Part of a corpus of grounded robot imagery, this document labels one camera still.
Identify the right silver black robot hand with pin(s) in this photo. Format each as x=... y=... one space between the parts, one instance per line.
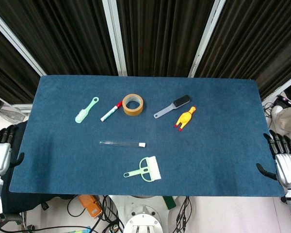
x=288 y=167

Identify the transparent test tube white cap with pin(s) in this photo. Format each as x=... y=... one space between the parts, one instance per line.
x=121 y=144

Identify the person leg beige trousers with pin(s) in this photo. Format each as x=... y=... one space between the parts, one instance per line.
x=289 y=119

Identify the blue felt table mat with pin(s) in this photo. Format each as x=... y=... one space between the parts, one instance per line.
x=208 y=145

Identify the black pleated curtain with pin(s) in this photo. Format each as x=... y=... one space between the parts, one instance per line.
x=257 y=41
x=165 y=36
x=7 y=72
x=63 y=36

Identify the orange device box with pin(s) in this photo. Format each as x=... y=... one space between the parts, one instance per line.
x=91 y=206

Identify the yellow rubber chicken toy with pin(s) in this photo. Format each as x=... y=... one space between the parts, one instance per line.
x=184 y=119

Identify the red white marker pen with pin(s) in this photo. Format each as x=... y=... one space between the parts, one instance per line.
x=109 y=114

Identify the green flat block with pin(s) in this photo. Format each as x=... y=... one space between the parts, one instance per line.
x=169 y=202

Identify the grey brush black bristles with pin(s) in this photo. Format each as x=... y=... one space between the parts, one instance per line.
x=172 y=106

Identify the green wide brush white bristles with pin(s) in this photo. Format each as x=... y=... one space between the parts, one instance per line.
x=151 y=168

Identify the brown packing tape roll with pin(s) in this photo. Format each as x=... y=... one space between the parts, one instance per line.
x=133 y=110

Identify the white robot torso base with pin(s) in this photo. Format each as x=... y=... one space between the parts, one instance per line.
x=145 y=218

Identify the white frame post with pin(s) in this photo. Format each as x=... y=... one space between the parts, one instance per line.
x=281 y=86
x=115 y=36
x=206 y=36
x=19 y=46

